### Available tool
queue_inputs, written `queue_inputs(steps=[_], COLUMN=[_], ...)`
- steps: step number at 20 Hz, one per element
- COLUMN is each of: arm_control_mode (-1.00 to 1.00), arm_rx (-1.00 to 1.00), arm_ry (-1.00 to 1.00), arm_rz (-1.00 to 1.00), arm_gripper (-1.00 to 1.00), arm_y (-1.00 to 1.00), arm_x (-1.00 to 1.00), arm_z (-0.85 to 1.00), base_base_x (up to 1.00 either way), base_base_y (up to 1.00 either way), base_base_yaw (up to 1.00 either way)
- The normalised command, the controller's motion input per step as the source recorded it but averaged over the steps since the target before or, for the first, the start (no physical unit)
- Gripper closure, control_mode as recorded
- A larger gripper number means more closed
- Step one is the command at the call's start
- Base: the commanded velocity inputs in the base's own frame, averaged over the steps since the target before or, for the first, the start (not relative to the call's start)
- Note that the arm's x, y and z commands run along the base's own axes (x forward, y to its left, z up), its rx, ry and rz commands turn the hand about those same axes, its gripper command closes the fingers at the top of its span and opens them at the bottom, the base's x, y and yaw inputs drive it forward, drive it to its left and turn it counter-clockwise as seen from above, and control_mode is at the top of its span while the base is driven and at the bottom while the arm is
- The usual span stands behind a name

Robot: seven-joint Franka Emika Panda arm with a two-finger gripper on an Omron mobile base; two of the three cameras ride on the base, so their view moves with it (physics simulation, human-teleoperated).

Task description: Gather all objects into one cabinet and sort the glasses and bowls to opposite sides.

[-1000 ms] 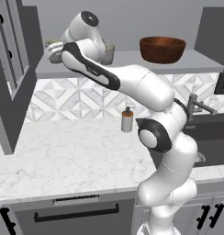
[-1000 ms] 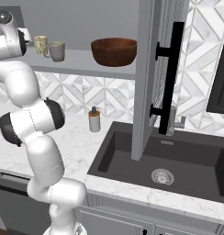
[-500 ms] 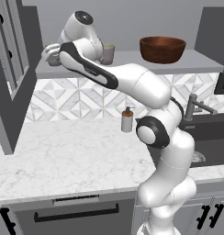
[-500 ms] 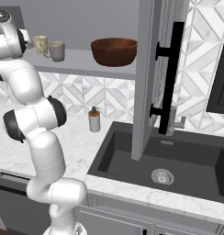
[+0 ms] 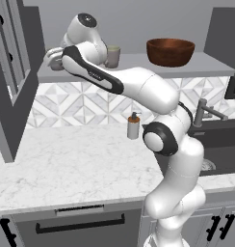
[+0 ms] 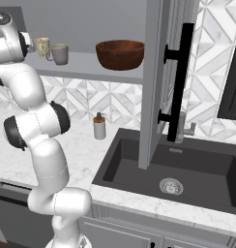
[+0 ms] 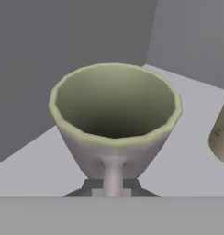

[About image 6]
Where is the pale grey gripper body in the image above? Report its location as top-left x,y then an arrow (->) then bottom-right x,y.
26,40 -> 37,54

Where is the beige marbled mug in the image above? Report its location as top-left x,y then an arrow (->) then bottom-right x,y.
34,37 -> 52,60

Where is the grey mug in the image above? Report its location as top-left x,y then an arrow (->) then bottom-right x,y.
45,43 -> 70,67

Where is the brown wooden bowl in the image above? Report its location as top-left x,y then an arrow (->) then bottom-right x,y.
95,39 -> 146,72

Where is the grey soap dispenser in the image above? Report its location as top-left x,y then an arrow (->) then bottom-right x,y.
92,111 -> 107,141

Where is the grey dishwasher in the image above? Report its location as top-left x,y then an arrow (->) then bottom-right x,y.
0,179 -> 57,248

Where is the grey tap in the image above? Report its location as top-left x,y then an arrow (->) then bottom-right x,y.
174,111 -> 197,144

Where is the grey base cupboard door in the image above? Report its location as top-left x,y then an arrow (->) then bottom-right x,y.
78,215 -> 163,248
162,235 -> 228,248

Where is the dark framed window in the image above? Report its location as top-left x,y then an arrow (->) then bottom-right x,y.
217,38 -> 236,122

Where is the black sink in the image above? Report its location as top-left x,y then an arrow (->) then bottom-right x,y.
91,127 -> 236,217

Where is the grey wall cupboard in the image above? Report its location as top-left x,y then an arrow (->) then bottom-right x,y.
13,0 -> 147,86

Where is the long black door handle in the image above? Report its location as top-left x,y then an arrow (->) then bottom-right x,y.
157,22 -> 195,143

